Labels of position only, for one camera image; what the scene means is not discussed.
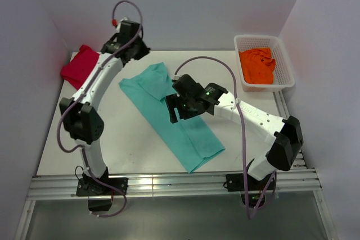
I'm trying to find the teal t shirt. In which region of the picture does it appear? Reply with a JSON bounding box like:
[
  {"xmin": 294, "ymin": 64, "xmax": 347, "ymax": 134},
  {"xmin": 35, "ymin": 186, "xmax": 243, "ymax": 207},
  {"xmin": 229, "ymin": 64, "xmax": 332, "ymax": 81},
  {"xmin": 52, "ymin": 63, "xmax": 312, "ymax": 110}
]
[{"xmin": 119, "ymin": 62, "xmax": 225, "ymax": 173}]

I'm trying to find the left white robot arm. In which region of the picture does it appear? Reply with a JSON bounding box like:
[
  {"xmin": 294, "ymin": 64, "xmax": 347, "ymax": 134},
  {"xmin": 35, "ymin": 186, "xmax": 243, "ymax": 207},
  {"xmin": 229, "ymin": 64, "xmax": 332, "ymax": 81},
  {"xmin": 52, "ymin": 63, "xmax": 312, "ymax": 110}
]
[{"xmin": 56, "ymin": 19, "xmax": 150, "ymax": 179}]

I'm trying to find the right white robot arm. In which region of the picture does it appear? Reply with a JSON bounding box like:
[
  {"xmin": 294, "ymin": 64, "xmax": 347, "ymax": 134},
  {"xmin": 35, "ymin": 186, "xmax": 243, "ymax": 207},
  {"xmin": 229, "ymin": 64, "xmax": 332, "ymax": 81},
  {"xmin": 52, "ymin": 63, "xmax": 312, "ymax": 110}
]
[{"xmin": 165, "ymin": 74, "xmax": 303, "ymax": 181}]

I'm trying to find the folded red t shirt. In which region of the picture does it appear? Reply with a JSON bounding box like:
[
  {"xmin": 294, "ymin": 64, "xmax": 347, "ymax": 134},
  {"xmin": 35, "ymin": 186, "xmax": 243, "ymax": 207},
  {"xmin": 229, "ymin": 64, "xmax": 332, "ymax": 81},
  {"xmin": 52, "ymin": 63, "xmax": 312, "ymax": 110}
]
[{"xmin": 60, "ymin": 44, "xmax": 99, "ymax": 90}]

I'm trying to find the orange t shirt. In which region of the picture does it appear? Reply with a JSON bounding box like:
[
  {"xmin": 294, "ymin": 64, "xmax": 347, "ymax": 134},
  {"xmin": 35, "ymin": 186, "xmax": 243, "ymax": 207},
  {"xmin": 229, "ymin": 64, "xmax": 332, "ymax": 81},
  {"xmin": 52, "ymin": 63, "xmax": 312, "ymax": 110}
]
[{"xmin": 238, "ymin": 47, "xmax": 276, "ymax": 84}]

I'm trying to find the white plastic basket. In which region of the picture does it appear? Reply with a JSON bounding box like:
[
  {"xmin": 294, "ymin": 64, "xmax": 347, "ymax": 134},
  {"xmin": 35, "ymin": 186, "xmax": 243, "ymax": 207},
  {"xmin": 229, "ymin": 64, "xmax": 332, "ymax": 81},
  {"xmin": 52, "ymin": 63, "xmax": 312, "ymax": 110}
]
[{"xmin": 233, "ymin": 34, "xmax": 295, "ymax": 92}]

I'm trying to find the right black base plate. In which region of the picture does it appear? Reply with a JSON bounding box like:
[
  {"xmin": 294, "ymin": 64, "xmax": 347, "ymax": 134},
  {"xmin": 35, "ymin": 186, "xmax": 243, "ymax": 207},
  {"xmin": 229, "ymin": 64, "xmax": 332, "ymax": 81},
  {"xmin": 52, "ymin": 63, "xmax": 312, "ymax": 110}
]
[{"xmin": 223, "ymin": 173, "xmax": 277, "ymax": 192}]

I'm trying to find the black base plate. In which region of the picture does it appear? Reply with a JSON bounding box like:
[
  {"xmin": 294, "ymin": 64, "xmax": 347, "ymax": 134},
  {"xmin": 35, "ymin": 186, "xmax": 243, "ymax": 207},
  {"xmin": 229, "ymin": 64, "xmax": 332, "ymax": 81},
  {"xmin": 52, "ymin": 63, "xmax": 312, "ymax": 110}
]
[
  {"xmin": 76, "ymin": 176, "xmax": 128, "ymax": 197},
  {"xmin": 223, "ymin": 173, "xmax": 277, "ymax": 192}
]

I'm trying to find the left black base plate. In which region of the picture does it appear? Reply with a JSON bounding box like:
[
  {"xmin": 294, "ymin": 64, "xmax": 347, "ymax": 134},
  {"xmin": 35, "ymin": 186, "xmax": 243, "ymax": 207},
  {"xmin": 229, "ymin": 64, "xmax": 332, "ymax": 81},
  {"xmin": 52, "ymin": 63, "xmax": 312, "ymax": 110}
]
[{"xmin": 76, "ymin": 176, "xmax": 128, "ymax": 197}]

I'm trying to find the aluminium rail frame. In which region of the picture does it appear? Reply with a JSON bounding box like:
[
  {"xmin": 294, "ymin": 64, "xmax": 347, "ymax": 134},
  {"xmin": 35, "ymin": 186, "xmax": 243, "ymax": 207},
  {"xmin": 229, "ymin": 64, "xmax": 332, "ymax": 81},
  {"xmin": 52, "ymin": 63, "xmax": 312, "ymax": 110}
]
[{"xmin": 13, "ymin": 89, "xmax": 338, "ymax": 240}]

